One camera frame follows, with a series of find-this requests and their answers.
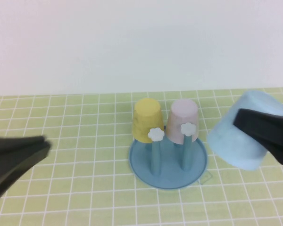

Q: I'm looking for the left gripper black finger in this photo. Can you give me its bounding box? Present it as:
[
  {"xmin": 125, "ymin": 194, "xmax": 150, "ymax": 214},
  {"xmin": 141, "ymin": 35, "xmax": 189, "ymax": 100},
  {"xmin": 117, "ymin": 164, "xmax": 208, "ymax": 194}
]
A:
[
  {"xmin": 0, "ymin": 144, "xmax": 51, "ymax": 206},
  {"xmin": 0, "ymin": 135, "xmax": 47, "ymax": 155}
]

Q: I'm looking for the pale pink plastic cup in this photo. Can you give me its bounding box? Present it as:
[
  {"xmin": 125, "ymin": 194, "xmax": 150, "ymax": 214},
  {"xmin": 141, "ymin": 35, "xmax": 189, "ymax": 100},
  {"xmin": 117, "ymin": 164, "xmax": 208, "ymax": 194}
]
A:
[{"xmin": 166, "ymin": 98, "xmax": 200, "ymax": 145}]

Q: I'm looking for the blue cup stand with pegs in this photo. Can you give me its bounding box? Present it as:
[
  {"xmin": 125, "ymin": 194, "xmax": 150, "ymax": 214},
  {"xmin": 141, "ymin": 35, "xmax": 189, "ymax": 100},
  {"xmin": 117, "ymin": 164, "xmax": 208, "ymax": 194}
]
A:
[{"xmin": 128, "ymin": 122, "xmax": 208, "ymax": 190}]

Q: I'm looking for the green grid pattern table mat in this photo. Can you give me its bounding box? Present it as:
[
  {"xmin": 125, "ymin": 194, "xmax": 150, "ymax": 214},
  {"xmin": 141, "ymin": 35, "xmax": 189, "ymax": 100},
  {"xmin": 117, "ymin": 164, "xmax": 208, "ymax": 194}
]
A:
[{"xmin": 0, "ymin": 86, "xmax": 283, "ymax": 226}]

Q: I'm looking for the transparent rectangular tape piece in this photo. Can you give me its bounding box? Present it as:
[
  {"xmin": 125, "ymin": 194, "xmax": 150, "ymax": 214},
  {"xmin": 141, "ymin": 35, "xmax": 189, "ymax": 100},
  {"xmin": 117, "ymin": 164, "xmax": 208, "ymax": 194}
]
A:
[{"xmin": 198, "ymin": 173, "xmax": 214, "ymax": 186}]

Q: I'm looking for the yellow plastic cup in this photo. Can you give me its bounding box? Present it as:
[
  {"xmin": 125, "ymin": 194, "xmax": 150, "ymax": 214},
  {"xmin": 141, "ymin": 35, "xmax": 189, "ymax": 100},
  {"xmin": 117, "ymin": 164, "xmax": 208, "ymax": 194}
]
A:
[{"xmin": 132, "ymin": 98, "xmax": 165, "ymax": 144}]

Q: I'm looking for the light blue plastic cup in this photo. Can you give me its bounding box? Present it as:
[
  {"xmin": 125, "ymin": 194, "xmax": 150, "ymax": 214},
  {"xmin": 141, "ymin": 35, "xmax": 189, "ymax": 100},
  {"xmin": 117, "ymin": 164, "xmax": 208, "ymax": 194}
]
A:
[{"xmin": 206, "ymin": 90, "xmax": 283, "ymax": 171}]

